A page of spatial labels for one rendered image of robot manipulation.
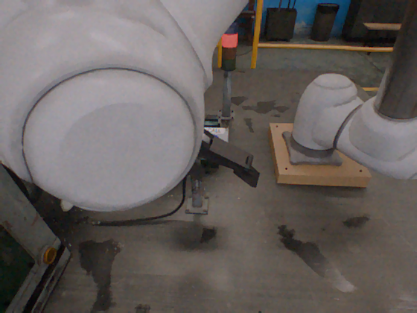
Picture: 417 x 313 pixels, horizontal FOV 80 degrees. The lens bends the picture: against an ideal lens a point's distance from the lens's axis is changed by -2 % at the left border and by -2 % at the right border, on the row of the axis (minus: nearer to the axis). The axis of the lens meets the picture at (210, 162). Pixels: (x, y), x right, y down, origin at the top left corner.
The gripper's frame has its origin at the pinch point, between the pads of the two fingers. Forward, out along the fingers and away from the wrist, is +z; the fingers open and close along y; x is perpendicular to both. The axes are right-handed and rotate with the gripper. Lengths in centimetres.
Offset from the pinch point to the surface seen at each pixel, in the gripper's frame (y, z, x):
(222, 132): 6.8, 2.8, -11.8
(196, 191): 19.6, 14.2, 0.5
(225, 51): 31, 15, -57
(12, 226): 28.9, -21.3, 22.1
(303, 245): -6.0, 34.3, 5.9
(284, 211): 2.0, 35.7, -2.9
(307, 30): 165, 317, -446
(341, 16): 106, 330, -474
